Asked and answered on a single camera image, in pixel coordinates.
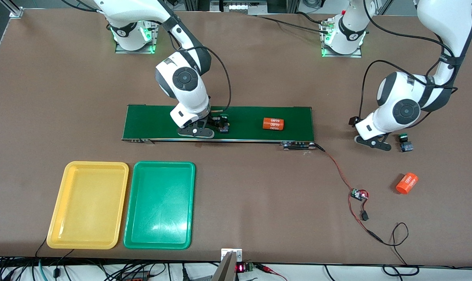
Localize aluminium frame extrusion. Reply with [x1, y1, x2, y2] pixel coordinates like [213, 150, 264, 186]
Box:
[0, 0, 24, 18]

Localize green plastic tray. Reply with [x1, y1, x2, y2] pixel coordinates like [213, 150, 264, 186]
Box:
[123, 161, 196, 250]

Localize green conveyor belt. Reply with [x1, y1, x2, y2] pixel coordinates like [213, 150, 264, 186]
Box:
[121, 104, 317, 151]

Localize red clip lead wire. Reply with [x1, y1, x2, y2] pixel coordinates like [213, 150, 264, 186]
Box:
[255, 263, 289, 281]

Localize orange printed cylinder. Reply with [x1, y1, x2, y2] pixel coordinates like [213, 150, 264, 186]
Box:
[395, 173, 419, 195]
[262, 117, 285, 131]

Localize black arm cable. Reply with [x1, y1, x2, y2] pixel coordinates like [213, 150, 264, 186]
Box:
[181, 46, 232, 114]
[359, 0, 459, 119]

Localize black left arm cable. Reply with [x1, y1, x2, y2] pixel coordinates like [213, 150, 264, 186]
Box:
[359, 0, 459, 119]

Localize red black twisted wire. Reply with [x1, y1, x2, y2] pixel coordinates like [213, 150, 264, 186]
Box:
[314, 143, 377, 238]

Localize thin black cable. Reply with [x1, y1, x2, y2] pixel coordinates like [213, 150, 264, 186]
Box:
[48, 248, 75, 281]
[369, 222, 420, 277]
[35, 237, 49, 259]

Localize silver mounting plate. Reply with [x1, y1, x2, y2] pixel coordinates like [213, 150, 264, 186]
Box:
[221, 248, 243, 262]

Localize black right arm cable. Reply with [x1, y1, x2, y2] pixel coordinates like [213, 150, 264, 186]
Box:
[181, 46, 232, 114]

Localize grey metal bar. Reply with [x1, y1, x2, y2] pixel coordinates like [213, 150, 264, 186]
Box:
[211, 251, 239, 281]

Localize black base power cable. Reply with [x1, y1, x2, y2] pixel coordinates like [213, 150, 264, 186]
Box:
[251, 11, 332, 37]

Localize small green circuit board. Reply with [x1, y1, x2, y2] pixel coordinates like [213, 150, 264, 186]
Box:
[350, 188, 370, 202]

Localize yellow plastic tray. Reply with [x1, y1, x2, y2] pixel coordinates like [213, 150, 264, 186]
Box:
[46, 161, 130, 250]

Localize white vented device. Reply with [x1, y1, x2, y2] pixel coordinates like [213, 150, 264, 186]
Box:
[210, 0, 268, 15]

